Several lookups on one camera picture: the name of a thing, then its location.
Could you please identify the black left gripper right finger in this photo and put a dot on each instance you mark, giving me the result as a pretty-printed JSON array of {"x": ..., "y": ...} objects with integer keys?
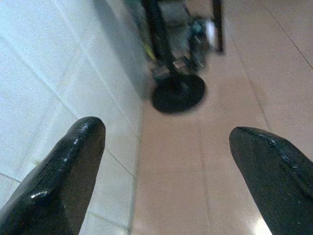
[{"x": 276, "y": 183}]

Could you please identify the dark wooden side table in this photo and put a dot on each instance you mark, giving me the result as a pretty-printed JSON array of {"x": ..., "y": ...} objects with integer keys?
[{"x": 218, "y": 29}]

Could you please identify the grey pedestal fan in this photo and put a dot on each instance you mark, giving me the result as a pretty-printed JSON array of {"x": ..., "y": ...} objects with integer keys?
[{"x": 178, "y": 95}]

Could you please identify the clutter under side table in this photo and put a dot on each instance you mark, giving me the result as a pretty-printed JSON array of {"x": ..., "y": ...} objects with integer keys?
[{"x": 195, "y": 31}]

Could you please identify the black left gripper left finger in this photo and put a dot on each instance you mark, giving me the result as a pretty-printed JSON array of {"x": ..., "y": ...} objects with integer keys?
[{"x": 53, "y": 183}]

